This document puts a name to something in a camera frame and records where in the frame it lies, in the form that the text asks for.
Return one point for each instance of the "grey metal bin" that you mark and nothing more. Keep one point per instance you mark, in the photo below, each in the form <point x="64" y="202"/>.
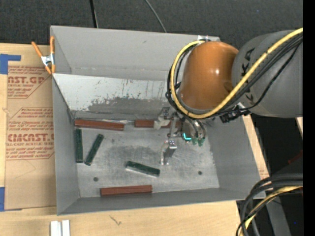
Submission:
<point x="137" y="58"/>

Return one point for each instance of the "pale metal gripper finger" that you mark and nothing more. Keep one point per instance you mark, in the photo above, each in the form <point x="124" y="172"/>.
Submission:
<point x="167" y="154"/>
<point x="163" y="123"/>

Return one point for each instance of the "red-brown flat block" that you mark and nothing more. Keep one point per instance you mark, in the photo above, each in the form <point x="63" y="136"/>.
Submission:
<point x="126" y="190"/>
<point x="98" y="125"/>
<point x="144" y="123"/>

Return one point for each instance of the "brown cardboard board, red print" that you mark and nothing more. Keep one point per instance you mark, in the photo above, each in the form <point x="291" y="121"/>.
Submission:
<point x="27" y="176"/>

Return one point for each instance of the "black cylinder on white bracket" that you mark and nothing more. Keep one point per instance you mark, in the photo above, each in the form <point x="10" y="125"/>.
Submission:
<point x="230" y="116"/>

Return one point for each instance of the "dark green flat block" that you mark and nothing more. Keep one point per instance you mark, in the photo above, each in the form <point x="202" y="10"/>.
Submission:
<point x="142" y="168"/>
<point x="94" y="149"/>
<point x="78" y="146"/>

